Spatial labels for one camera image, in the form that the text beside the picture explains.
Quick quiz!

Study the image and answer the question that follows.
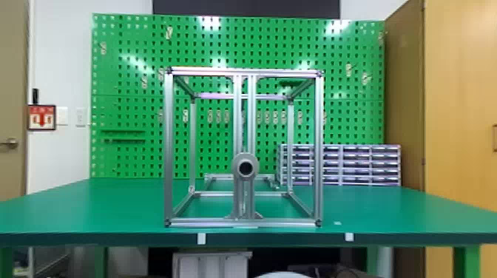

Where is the white drawer cabinet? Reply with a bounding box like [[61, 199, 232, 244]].
[[277, 143, 402, 187]]

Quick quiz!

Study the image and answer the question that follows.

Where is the white box under table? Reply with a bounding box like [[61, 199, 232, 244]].
[[172, 250, 253, 278]]

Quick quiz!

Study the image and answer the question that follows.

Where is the yellow wooden cupboard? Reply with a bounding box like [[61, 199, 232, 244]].
[[383, 0, 497, 278]]

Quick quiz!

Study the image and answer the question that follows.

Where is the brown door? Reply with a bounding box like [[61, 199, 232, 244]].
[[0, 0, 30, 203]]

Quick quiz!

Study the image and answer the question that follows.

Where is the silver frame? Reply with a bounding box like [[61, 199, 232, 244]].
[[163, 66, 325, 228]]

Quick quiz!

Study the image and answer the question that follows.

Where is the red wall sign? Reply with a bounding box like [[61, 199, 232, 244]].
[[27, 104, 57, 132]]

